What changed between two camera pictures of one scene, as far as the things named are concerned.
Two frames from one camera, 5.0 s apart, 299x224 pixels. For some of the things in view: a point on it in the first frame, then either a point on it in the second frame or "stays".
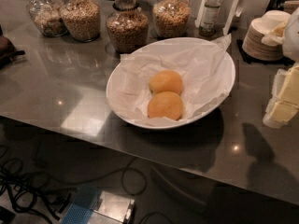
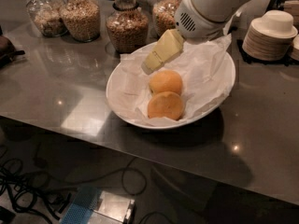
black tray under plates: x=283 y=61 stays
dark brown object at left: x=7 y=51 stays
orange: x=165 y=80 stays
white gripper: x=292 y=36 to x=195 y=22
